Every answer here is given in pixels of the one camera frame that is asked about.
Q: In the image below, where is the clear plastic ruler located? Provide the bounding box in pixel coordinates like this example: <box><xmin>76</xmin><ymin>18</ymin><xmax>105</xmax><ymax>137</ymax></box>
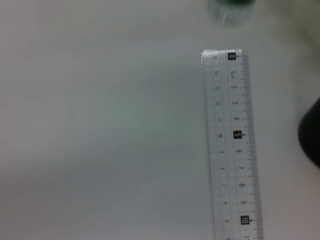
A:
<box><xmin>200</xmin><ymin>49</ymin><xmax>265</xmax><ymax>240</ymax></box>

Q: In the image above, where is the clear green-label water bottle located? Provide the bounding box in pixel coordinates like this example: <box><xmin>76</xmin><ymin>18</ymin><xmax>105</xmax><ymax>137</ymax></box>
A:
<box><xmin>209</xmin><ymin>0</ymin><xmax>257</xmax><ymax>26</ymax></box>

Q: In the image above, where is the black mesh pen cup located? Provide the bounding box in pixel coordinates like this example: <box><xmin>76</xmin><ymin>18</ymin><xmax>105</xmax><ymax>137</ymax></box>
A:
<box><xmin>297</xmin><ymin>96</ymin><xmax>320</xmax><ymax>169</ymax></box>

